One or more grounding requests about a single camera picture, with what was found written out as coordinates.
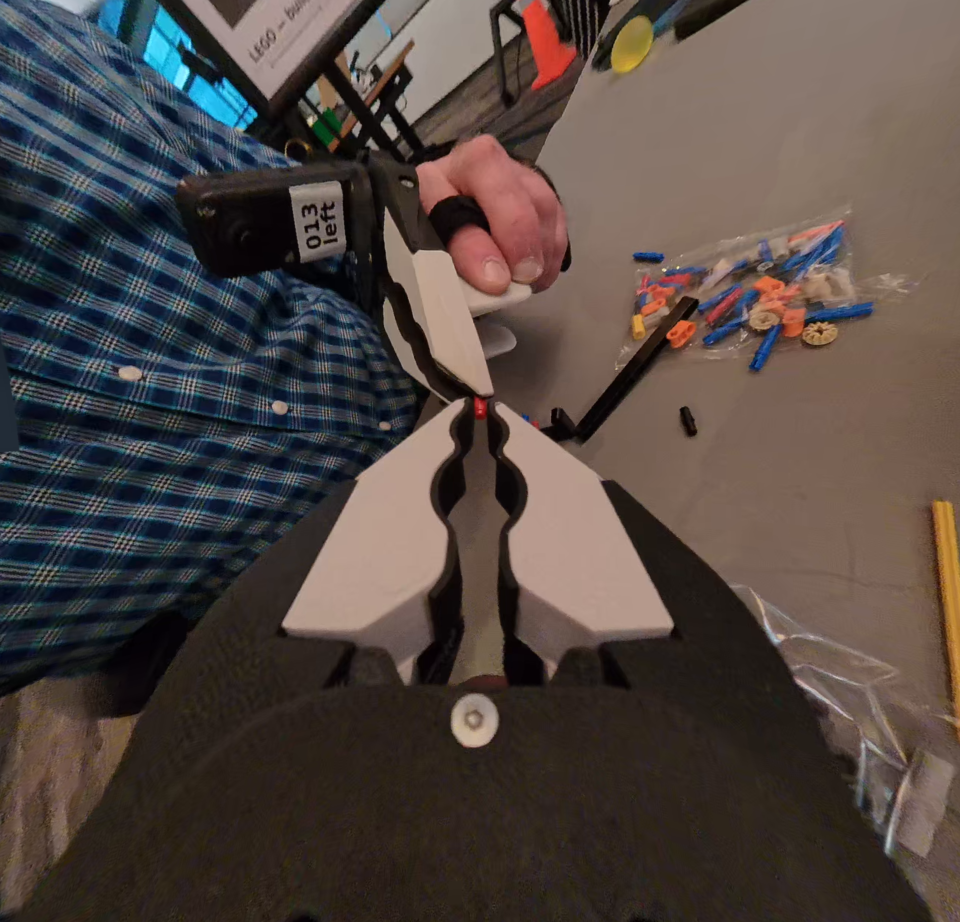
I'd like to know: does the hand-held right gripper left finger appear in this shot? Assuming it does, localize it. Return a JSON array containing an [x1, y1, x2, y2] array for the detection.
[[279, 399, 475, 686]]

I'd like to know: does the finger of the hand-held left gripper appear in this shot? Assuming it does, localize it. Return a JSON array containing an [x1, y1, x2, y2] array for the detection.
[[378, 292, 472, 405], [382, 208, 496, 401]]

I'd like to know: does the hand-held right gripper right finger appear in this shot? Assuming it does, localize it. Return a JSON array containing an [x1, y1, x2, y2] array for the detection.
[[486, 400, 676, 686]]

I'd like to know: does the black lego beam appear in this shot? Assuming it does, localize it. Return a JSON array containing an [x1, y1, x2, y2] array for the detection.
[[540, 297, 701, 444]]

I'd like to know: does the clear bag of lego pieces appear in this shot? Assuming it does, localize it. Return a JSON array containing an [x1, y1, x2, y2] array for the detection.
[[615, 205, 922, 373]]

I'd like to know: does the yellow lego axle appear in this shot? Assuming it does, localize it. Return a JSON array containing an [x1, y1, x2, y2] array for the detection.
[[931, 499, 960, 722]]

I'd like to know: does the person's left hand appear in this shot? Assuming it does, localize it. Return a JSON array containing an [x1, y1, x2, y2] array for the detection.
[[414, 134, 573, 298]]

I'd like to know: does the black easel stand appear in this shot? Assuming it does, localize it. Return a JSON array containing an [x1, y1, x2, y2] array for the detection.
[[281, 50, 425, 164]]

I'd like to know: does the white framed sign board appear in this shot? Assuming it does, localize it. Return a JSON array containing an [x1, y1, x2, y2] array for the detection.
[[123, 0, 393, 122]]

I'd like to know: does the person's checked shirt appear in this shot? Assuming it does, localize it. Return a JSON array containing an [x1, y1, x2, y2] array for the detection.
[[0, 0, 423, 698]]

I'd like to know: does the orange traffic cone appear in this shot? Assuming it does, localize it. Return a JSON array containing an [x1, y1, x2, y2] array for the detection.
[[508, 0, 579, 92]]

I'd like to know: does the crumpled clear plastic bag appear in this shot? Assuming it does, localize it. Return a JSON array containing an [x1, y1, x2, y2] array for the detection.
[[731, 583, 960, 866]]

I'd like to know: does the yellow translucent disc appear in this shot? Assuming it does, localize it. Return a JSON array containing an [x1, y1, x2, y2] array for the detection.
[[610, 15, 656, 74]]

